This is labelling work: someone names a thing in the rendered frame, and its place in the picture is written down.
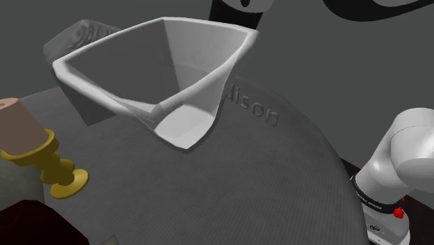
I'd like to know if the white square bowl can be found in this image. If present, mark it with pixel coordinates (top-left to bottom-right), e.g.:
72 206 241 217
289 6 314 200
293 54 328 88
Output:
51 16 261 150

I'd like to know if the large grey ribbed domed object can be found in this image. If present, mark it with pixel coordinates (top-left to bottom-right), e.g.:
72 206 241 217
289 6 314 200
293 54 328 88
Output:
43 76 371 245

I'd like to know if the gold candlestick with pink candle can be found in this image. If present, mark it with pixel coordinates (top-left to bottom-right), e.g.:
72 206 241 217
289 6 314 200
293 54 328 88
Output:
0 97 90 200

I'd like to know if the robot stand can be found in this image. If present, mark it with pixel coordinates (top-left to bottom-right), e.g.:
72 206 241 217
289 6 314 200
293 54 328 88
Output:
339 157 434 245

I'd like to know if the dark red box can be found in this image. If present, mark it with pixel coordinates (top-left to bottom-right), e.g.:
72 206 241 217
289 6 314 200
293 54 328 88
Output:
0 199 91 245

